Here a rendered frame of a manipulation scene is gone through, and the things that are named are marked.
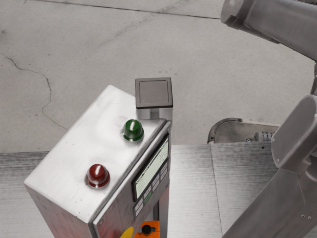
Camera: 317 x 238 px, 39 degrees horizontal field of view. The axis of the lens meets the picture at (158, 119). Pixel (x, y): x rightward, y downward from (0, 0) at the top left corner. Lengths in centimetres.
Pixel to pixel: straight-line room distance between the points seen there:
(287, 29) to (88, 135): 27
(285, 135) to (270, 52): 230
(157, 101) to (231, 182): 73
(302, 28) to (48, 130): 195
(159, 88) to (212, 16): 232
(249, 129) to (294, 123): 165
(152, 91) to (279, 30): 18
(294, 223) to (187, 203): 76
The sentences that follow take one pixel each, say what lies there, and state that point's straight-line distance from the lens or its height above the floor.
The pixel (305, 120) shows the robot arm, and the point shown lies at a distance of 39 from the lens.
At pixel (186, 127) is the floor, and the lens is 230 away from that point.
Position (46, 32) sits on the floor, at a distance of 282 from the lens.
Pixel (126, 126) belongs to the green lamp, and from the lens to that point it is 51.
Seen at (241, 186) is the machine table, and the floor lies 83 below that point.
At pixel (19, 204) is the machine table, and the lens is 125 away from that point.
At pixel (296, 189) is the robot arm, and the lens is 42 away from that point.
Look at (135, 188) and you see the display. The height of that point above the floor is 144.
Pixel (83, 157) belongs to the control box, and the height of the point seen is 147.
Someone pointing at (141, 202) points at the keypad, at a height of 137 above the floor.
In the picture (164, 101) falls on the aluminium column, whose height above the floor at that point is 150.
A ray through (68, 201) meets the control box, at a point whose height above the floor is 147.
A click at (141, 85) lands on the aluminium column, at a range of 54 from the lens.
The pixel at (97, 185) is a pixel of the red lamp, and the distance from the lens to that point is 50.
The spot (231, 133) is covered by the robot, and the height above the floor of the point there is 24.
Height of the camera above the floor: 193
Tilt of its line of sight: 56 degrees down
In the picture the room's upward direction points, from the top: straight up
